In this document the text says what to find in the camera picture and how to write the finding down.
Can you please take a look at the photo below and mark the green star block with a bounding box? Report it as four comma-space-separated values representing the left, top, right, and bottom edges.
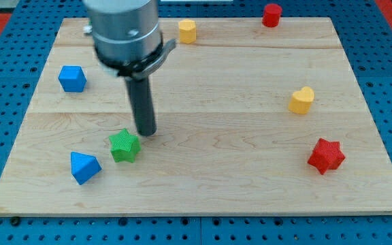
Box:
108, 129, 141, 163

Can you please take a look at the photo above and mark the blue triangle block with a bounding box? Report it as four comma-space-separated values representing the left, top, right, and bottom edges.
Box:
70, 152, 102, 185

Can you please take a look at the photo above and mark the red star block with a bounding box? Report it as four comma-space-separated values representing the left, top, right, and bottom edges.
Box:
308, 138, 346, 175

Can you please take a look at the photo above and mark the yellow heart block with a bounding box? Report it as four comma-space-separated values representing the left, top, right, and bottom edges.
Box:
288, 86, 314, 114

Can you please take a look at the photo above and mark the yellow hexagon block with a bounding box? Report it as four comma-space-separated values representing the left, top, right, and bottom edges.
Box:
178, 19, 197, 44

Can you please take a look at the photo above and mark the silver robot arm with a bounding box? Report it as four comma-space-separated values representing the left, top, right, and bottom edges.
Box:
83, 0, 163, 136

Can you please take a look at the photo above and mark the blue cube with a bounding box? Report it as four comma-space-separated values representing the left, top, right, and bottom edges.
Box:
58, 65, 86, 93

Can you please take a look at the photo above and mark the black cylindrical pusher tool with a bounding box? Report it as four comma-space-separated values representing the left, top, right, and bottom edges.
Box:
125, 77, 157, 137

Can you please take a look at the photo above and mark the red cylinder block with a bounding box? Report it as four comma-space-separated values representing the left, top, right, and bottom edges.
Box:
261, 3, 282, 27

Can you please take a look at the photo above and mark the wooden board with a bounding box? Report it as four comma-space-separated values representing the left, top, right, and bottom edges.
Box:
0, 18, 392, 217

